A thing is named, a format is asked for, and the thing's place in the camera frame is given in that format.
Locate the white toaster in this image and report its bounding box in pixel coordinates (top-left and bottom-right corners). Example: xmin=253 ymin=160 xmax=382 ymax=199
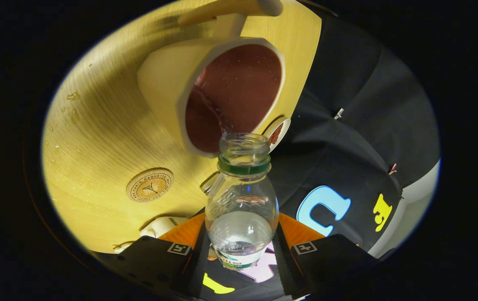
xmin=140 ymin=216 xmax=189 ymax=240

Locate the beige cup with red inside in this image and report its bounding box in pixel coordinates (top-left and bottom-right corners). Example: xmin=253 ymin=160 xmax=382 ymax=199
xmin=137 ymin=0 xmax=285 ymax=158

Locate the wooden table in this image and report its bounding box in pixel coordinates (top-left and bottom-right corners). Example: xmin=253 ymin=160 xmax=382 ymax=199
xmin=41 ymin=0 xmax=322 ymax=254

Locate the round cork coaster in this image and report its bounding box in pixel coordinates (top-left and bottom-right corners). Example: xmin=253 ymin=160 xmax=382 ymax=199
xmin=126 ymin=168 xmax=174 ymax=203

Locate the black backdrop cloth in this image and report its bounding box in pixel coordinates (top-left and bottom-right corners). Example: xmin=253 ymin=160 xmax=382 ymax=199
xmin=199 ymin=13 xmax=440 ymax=301

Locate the wire mesh holder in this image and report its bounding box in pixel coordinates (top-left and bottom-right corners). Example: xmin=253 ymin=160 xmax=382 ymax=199
xmin=200 ymin=171 xmax=222 ymax=195

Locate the small white plate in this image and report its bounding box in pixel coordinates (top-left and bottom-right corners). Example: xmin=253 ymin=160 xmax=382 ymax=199
xmin=264 ymin=118 xmax=291 ymax=152

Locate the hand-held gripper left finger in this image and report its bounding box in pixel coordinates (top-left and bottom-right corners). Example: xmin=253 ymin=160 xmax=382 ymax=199
xmin=90 ymin=212 xmax=210 ymax=300

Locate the clear plastic juice bottle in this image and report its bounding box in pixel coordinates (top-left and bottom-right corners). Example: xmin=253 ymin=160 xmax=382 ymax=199
xmin=204 ymin=133 xmax=280 ymax=270

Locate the red sausage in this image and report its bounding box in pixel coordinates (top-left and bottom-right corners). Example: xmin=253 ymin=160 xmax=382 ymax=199
xmin=270 ymin=124 xmax=284 ymax=145

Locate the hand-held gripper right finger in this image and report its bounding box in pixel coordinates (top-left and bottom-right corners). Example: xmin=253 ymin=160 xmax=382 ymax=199
xmin=273 ymin=213 xmax=378 ymax=298

